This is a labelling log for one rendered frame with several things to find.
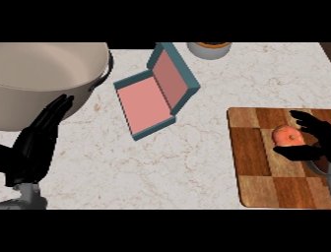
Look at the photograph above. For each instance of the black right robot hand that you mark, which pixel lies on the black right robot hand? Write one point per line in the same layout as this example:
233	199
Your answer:
329	138

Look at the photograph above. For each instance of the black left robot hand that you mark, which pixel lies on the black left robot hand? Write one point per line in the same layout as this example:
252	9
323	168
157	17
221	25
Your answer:
36	144

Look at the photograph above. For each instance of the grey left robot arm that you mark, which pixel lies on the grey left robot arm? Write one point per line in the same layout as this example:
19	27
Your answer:
22	197

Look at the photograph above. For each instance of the orange squash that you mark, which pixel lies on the orange squash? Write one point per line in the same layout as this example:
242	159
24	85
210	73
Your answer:
287	135

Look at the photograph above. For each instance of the checkered wooden cutting board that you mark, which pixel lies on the checkered wooden cutting board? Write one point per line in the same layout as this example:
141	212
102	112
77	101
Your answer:
261	164

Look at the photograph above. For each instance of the teal and pink open box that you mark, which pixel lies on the teal and pink open box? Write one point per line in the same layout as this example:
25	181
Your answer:
156	92

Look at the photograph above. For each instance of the large beige pot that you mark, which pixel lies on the large beige pot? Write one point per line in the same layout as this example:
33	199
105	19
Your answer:
33	82

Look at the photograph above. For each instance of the grey cup with orange rim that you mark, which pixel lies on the grey cup with orange rim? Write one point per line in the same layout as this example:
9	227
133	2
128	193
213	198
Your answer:
209	50

